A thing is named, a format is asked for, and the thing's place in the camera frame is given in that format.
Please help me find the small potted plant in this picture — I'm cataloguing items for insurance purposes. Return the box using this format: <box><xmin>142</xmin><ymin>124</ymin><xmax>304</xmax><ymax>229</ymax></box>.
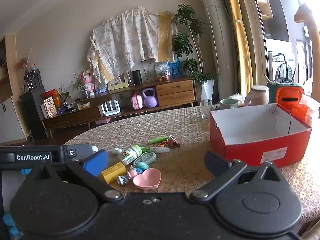
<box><xmin>57</xmin><ymin>84</ymin><xmax>73</xmax><ymax>108</ymax></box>
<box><xmin>70</xmin><ymin>73</ymin><xmax>90</xmax><ymax>98</ymax></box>

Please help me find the clear drinking glass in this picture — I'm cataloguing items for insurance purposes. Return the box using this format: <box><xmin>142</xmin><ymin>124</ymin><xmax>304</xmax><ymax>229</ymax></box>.
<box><xmin>201</xmin><ymin>99</ymin><xmax>212</xmax><ymax>119</ymax></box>

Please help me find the pale green correction tape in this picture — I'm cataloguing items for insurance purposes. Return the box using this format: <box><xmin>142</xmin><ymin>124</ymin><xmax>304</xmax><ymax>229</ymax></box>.
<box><xmin>132</xmin><ymin>151</ymin><xmax>157</xmax><ymax>167</ymax></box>

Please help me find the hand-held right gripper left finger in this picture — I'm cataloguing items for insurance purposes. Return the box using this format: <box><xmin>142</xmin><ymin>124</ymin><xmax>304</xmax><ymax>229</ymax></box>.
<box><xmin>32</xmin><ymin>149</ymin><xmax>124</xmax><ymax>202</ymax></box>

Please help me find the pink heart-shaped bowl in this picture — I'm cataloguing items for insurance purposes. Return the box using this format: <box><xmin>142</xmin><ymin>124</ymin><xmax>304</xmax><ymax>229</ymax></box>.
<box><xmin>132</xmin><ymin>168</ymin><xmax>162</xmax><ymax>190</ymax></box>

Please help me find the small pink case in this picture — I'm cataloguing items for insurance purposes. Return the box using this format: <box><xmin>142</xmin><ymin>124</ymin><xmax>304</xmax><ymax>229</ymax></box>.
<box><xmin>131</xmin><ymin>92</ymin><xmax>144</xmax><ymax>110</ymax></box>

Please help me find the small yellow box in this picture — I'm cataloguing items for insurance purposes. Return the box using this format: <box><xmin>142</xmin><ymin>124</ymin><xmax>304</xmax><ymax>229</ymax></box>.
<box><xmin>101</xmin><ymin>162</ymin><xmax>127</xmax><ymax>184</ymax></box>

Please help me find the pink binder clip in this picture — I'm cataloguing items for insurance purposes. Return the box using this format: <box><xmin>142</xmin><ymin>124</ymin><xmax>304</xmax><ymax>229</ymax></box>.
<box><xmin>167</xmin><ymin>135</ymin><xmax>181</xmax><ymax>148</ymax></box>

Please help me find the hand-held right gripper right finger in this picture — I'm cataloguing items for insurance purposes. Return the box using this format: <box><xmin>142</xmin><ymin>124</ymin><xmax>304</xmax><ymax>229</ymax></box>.
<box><xmin>190</xmin><ymin>151</ymin><xmax>288</xmax><ymax>202</ymax></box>

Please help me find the white router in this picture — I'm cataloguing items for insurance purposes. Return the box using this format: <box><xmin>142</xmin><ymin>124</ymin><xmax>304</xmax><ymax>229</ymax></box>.
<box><xmin>99</xmin><ymin>100</ymin><xmax>121</xmax><ymax>117</ymax></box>

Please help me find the green-label plastic bottle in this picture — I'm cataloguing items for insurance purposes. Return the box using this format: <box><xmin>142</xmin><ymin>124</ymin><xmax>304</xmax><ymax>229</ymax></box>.
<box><xmin>117</xmin><ymin>145</ymin><xmax>143</xmax><ymax>165</ymax></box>

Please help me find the printed draped cloth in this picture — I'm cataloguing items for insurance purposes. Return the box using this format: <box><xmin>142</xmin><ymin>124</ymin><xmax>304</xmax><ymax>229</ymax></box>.
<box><xmin>87</xmin><ymin>6</ymin><xmax>178</xmax><ymax>84</ymax></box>

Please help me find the clear plastic bag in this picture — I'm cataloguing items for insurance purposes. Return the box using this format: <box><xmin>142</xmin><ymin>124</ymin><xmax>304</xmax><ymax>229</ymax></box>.
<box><xmin>154</xmin><ymin>62</ymin><xmax>172</xmax><ymax>82</ymax></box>

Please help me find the tall green houseplant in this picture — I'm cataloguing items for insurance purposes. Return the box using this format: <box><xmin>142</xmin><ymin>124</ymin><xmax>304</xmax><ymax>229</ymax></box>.
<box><xmin>172</xmin><ymin>4</ymin><xmax>215</xmax><ymax>85</ymax></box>

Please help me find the black cylinder speaker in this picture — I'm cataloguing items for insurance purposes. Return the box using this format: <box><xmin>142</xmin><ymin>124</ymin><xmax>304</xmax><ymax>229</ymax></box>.
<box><xmin>132</xmin><ymin>69</ymin><xmax>143</xmax><ymax>85</ymax></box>

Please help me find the wooden shelf cabinet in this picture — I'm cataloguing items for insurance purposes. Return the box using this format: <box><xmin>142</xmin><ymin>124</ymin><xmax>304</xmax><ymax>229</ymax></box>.
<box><xmin>0</xmin><ymin>34</ymin><xmax>28</xmax><ymax>145</ymax></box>

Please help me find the purple kettlebell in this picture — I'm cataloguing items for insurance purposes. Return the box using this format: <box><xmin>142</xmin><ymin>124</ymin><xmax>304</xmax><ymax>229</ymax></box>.
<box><xmin>142</xmin><ymin>87</ymin><xmax>158</xmax><ymax>108</ymax></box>

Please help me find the orange and white packet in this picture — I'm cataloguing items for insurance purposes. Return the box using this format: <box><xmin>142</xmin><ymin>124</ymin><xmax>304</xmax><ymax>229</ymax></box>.
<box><xmin>291</xmin><ymin>96</ymin><xmax>314</xmax><ymax>127</ymax></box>

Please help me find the green highlighter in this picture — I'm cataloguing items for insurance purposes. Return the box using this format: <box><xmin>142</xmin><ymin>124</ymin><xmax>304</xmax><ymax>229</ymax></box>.
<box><xmin>148</xmin><ymin>135</ymin><xmax>169</xmax><ymax>144</ymax></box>

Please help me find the black coffee machine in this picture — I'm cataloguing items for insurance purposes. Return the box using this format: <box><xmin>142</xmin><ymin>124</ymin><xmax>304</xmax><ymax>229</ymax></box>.
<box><xmin>24</xmin><ymin>69</ymin><xmax>42</xmax><ymax>90</ymax></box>

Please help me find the patterned lace tablecloth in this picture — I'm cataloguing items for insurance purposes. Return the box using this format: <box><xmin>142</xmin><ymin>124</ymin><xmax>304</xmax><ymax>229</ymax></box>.
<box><xmin>64</xmin><ymin>105</ymin><xmax>320</xmax><ymax>225</ymax></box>

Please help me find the white planter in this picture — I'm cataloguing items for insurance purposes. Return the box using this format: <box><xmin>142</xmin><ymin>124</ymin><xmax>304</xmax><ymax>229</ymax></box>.
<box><xmin>201</xmin><ymin>79</ymin><xmax>215</xmax><ymax>101</ymax></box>

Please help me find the red cardboard box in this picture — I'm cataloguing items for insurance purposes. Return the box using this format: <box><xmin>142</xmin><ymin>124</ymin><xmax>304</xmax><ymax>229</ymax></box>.
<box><xmin>209</xmin><ymin>103</ymin><xmax>312</xmax><ymax>168</ymax></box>

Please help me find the yellow picture frame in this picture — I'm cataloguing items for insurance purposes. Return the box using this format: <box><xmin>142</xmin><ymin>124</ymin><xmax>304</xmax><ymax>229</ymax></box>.
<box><xmin>107</xmin><ymin>74</ymin><xmax>129</xmax><ymax>91</ymax></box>

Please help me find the orange and green tissue box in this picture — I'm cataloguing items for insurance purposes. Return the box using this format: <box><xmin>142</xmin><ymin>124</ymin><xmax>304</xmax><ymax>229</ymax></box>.
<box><xmin>266</xmin><ymin>81</ymin><xmax>305</xmax><ymax>110</ymax></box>

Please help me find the pale green mug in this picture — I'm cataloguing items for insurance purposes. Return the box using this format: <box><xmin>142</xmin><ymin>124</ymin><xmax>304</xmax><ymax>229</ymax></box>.
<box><xmin>220</xmin><ymin>98</ymin><xmax>239</xmax><ymax>110</ymax></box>

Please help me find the black side cabinet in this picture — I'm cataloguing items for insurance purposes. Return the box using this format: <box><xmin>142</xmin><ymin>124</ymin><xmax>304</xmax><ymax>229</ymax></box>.
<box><xmin>19</xmin><ymin>86</ymin><xmax>48</xmax><ymax>140</ymax></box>

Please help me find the white lidded jug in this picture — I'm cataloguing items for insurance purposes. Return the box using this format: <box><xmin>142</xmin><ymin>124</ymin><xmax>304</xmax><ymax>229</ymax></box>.
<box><xmin>244</xmin><ymin>85</ymin><xmax>270</xmax><ymax>107</ymax></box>

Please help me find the yellow curtain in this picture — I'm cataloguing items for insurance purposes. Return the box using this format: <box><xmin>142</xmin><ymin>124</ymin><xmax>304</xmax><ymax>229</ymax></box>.
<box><xmin>224</xmin><ymin>0</ymin><xmax>253</xmax><ymax>95</ymax></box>

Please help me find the wooden media cabinet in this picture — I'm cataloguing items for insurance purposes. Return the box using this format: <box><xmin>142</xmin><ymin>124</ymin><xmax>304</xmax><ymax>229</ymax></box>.
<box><xmin>41</xmin><ymin>76</ymin><xmax>197</xmax><ymax>137</ymax></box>

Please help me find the printed carton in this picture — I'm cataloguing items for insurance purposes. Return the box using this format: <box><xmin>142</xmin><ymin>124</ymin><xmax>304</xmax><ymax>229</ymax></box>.
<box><xmin>44</xmin><ymin>96</ymin><xmax>57</xmax><ymax>118</ymax></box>

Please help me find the blue plastic stool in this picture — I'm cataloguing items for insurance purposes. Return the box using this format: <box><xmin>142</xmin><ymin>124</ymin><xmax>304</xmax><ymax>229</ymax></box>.
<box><xmin>168</xmin><ymin>57</ymin><xmax>182</xmax><ymax>77</ymax></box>

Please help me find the pink plush doll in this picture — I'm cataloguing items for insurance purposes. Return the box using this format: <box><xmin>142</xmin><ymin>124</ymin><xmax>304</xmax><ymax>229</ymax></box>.
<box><xmin>80</xmin><ymin>70</ymin><xmax>96</xmax><ymax>96</ymax></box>

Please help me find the small pink plastic item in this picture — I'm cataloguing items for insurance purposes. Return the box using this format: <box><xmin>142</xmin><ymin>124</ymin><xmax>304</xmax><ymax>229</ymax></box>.
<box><xmin>126</xmin><ymin>169</ymin><xmax>143</xmax><ymax>179</ymax></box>

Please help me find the white marker pen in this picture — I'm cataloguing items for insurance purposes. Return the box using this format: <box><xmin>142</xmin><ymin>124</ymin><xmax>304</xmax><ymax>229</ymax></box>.
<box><xmin>140</xmin><ymin>147</ymin><xmax>170</xmax><ymax>153</ymax></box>

